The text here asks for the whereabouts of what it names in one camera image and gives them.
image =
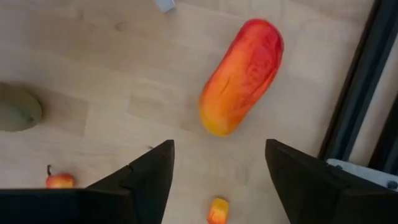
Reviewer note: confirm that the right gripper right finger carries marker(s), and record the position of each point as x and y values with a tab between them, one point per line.
326	205

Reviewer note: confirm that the brown toy kiwi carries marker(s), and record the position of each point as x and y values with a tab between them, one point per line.
17	109

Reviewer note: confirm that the red orange toy mango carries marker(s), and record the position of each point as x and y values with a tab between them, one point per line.
242	77

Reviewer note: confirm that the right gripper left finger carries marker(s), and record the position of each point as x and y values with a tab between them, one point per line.
93	208

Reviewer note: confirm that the small orange toy peach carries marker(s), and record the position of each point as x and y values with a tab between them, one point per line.
218	211
60	182

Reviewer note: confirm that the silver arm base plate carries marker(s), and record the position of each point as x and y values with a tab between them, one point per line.
363	174

